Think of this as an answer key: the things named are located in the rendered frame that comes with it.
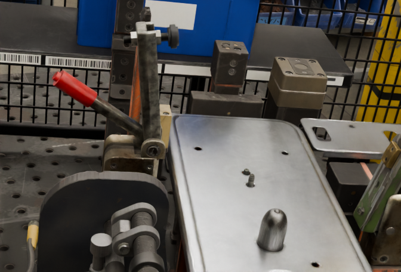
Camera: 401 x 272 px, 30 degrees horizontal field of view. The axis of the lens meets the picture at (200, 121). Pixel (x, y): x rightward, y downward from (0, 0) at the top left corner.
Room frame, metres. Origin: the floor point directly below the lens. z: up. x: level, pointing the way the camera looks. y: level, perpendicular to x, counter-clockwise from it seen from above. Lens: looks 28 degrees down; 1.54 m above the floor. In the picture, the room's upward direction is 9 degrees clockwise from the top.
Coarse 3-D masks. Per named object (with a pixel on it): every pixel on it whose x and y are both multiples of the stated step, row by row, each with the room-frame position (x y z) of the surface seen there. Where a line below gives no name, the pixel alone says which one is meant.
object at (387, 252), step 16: (400, 192) 0.85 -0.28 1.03; (400, 208) 0.81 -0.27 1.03; (384, 224) 0.81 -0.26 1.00; (400, 224) 0.82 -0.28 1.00; (368, 240) 0.83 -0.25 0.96; (384, 240) 0.81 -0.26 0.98; (400, 240) 0.82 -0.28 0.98; (368, 256) 0.82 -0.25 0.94; (384, 256) 0.81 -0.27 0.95; (400, 256) 0.82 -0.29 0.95
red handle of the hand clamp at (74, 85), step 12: (60, 72) 0.81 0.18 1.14; (60, 84) 0.79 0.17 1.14; (72, 84) 0.80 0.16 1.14; (84, 84) 0.81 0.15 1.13; (72, 96) 0.80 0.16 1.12; (84, 96) 0.80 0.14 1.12; (96, 96) 0.81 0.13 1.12; (96, 108) 0.81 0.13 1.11; (108, 108) 0.81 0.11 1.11; (120, 120) 0.81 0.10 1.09; (132, 120) 0.82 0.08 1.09; (132, 132) 0.82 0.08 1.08
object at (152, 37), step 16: (144, 32) 0.81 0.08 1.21; (160, 32) 0.82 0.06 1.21; (176, 32) 0.82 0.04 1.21; (144, 48) 0.81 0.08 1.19; (144, 64) 0.81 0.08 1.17; (144, 80) 0.81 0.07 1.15; (144, 96) 0.81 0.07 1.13; (144, 112) 0.81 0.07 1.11; (144, 128) 0.81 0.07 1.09; (160, 128) 0.81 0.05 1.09
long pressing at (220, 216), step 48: (192, 144) 0.94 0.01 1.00; (240, 144) 0.96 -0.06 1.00; (288, 144) 0.99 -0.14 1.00; (192, 192) 0.82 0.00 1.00; (240, 192) 0.84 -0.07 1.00; (288, 192) 0.85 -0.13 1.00; (192, 240) 0.71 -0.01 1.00; (240, 240) 0.73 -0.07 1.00; (288, 240) 0.75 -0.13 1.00; (336, 240) 0.76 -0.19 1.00
